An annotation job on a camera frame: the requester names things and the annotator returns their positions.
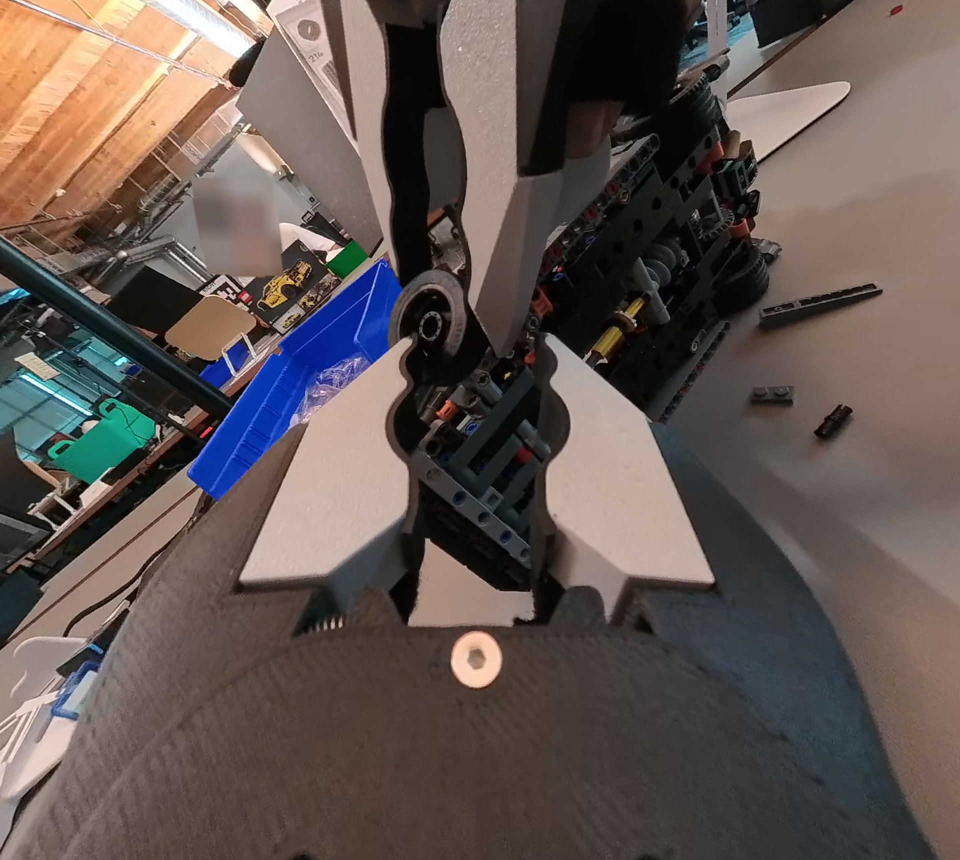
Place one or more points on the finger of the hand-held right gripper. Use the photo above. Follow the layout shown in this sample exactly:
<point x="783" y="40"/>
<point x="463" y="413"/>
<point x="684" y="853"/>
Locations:
<point x="487" y="125"/>
<point x="364" y="72"/>

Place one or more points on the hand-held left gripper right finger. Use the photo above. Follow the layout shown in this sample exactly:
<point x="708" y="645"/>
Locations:
<point x="630" y="500"/>

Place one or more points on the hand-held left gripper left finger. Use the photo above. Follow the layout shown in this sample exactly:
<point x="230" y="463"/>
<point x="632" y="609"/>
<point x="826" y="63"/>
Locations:
<point x="330" y="500"/>

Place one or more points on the black lego wheel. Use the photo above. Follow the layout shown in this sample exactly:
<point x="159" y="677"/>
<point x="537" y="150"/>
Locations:
<point x="431" y="324"/>

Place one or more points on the partly built lego car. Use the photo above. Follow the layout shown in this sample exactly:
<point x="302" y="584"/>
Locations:
<point x="660" y="252"/>

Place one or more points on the small grey lego plate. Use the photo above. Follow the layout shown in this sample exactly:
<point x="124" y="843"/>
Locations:
<point x="772" y="395"/>

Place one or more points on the short black lego connector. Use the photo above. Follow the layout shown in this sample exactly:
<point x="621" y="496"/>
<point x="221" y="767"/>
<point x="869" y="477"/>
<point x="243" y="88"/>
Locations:
<point x="834" y="421"/>

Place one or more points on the long dark grey lego plate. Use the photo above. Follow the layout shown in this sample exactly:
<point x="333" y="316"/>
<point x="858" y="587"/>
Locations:
<point x="821" y="305"/>

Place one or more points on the open instruction book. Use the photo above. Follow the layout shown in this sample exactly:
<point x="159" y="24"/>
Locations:
<point x="311" y="50"/>

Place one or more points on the clear plastic bags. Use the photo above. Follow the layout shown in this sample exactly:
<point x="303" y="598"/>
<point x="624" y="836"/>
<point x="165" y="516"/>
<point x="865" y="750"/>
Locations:
<point x="337" y="380"/>

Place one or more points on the small blue plastic bin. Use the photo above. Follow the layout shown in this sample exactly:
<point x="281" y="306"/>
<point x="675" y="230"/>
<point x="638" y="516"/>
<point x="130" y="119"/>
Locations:
<point x="221" y="372"/>

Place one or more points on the green plastic bin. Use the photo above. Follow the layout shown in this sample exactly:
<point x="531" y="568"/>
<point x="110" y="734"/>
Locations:
<point x="349" y="261"/>

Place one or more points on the tan board on white stand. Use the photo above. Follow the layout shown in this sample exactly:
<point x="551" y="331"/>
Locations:
<point x="210" y="324"/>

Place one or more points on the green tote bag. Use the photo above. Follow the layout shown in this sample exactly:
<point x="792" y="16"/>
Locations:
<point x="105" y="444"/>

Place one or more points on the white book stand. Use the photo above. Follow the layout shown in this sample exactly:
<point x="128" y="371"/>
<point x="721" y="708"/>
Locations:
<point x="795" y="110"/>

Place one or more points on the small blue edged gadget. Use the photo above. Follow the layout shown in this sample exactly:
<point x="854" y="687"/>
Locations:
<point x="75" y="687"/>

